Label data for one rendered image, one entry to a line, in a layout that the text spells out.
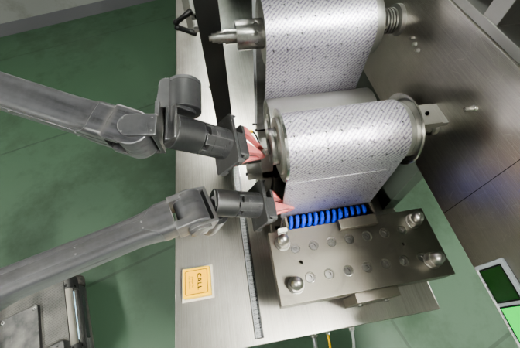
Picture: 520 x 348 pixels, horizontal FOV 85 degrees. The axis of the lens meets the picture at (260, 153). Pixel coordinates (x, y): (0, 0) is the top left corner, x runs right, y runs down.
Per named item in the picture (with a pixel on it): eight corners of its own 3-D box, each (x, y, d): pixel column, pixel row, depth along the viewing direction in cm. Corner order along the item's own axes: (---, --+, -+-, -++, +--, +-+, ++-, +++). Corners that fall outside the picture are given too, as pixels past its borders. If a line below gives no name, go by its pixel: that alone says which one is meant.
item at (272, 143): (273, 156, 51) (271, 171, 58) (284, 155, 51) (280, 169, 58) (266, 121, 54) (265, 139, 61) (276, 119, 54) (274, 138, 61)
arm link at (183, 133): (155, 151, 45) (172, 139, 41) (158, 113, 47) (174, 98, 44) (193, 158, 50) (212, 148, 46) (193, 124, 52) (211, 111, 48)
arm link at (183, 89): (133, 155, 49) (115, 134, 41) (138, 97, 53) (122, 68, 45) (203, 153, 51) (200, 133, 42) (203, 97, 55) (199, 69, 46)
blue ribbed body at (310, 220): (285, 219, 73) (286, 213, 70) (364, 206, 75) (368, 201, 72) (288, 232, 71) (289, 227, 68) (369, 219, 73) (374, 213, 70)
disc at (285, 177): (270, 136, 66) (273, 92, 54) (272, 136, 66) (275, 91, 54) (283, 194, 59) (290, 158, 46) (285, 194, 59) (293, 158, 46)
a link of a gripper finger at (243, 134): (256, 179, 58) (219, 172, 52) (249, 148, 62) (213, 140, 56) (278, 164, 54) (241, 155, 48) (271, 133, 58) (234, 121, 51)
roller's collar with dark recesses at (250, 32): (235, 39, 67) (233, 13, 61) (260, 37, 67) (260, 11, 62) (238, 56, 63) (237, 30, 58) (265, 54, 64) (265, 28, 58)
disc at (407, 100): (373, 123, 69) (398, 77, 56) (374, 123, 69) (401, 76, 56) (398, 176, 61) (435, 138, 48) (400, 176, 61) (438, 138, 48)
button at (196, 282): (184, 271, 76) (182, 269, 74) (210, 267, 76) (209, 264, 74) (184, 300, 72) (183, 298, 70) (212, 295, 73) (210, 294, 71)
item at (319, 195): (280, 216, 72) (285, 182, 57) (367, 202, 74) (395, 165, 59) (280, 218, 72) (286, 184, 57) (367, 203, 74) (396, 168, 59)
